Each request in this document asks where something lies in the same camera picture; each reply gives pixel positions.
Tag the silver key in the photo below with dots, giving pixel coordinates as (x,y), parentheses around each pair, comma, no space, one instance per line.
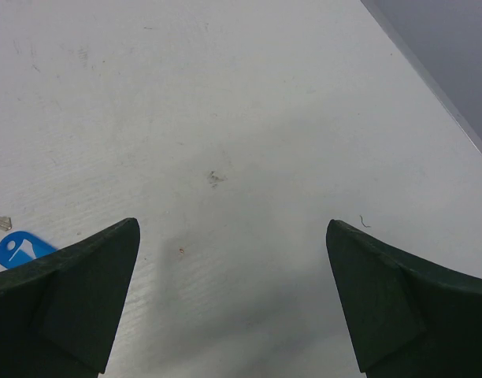
(5,223)

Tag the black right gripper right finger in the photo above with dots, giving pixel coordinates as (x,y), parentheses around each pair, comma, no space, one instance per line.
(406,316)

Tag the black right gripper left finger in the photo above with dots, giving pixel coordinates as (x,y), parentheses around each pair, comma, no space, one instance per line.
(59,314)

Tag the blue key tag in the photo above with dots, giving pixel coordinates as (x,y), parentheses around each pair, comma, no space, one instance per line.
(21,247)

